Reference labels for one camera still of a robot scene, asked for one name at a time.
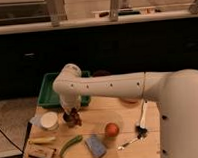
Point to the yellow banana toy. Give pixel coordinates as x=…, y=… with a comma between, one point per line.
x=43, y=140

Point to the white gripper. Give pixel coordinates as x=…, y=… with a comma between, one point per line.
x=70, y=102

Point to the green plastic tray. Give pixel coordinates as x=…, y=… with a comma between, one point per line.
x=47, y=98

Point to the orange fruit toy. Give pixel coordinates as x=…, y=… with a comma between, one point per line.
x=111, y=130

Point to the brown wooden block toy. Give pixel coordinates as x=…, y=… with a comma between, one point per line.
x=37, y=151

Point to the orange bowl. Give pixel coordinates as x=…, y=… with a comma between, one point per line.
x=131, y=101

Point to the clear plastic plate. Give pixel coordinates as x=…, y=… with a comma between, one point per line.
x=100, y=121

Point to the blue sponge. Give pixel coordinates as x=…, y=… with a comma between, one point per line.
x=95, y=146

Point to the dark red bowl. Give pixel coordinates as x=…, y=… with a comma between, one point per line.
x=101, y=73

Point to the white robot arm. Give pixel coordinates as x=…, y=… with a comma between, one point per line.
x=175, y=93

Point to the white handled dish brush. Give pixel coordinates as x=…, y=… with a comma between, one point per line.
x=140, y=126

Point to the dark purple grape bunch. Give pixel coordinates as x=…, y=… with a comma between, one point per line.
x=72, y=119

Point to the green pepper toy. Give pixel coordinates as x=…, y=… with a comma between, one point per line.
x=69, y=143

